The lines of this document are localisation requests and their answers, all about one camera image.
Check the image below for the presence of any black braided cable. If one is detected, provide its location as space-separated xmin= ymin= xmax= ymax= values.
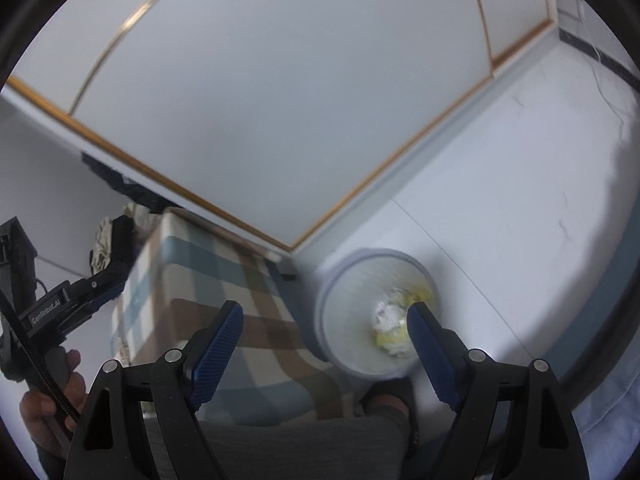
xmin=0 ymin=292 xmax=81 ymax=423

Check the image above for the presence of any thin white cable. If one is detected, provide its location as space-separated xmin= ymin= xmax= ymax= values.
xmin=570 ymin=0 xmax=631 ymax=131

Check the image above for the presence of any yellow printed wrapper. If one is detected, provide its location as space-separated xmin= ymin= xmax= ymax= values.
xmin=372 ymin=285 xmax=431 ymax=361

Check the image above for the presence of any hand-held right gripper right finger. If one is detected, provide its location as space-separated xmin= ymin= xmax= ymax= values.
xmin=406 ymin=301 xmax=591 ymax=480

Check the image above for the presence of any white tissue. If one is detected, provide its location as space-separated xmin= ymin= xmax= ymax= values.
xmin=370 ymin=287 xmax=416 ymax=333

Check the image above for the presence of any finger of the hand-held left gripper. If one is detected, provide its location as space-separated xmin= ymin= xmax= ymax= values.
xmin=60 ymin=285 xmax=126 ymax=338
xmin=67 ymin=260 xmax=133 ymax=306

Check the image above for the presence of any light blue bedsheet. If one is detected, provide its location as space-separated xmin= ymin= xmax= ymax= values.
xmin=572 ymin=360 xmax=636 ymax=441

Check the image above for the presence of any white wardrobe with gold trim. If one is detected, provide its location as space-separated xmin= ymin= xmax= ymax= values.
xmin=0 ymin=0 xmax=558 ymax=253

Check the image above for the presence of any person's left hand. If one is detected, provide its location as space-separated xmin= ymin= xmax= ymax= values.
xmin=19 ymin=349 xmax=90 ymax=453

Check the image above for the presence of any white trash bin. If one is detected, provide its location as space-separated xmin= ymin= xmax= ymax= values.
xmin=314 ymin=247 xmax=436 ymax=380

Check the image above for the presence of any beige jacket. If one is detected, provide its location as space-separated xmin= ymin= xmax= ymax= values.
xmin=89 ymin=216 xmax=121 ymax=271

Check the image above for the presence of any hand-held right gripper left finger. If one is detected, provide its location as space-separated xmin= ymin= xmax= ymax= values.
xmin=64 ymin=300 xmax=244 ymax=480

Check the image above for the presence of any checked tablecloth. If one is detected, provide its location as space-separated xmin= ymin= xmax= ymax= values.
xmin=111 ymin=207 xmax=361 ymax=428

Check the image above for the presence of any black sandal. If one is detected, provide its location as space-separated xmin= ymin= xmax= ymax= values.
xmin=357 ymin=377 xmax=421 ymax=461

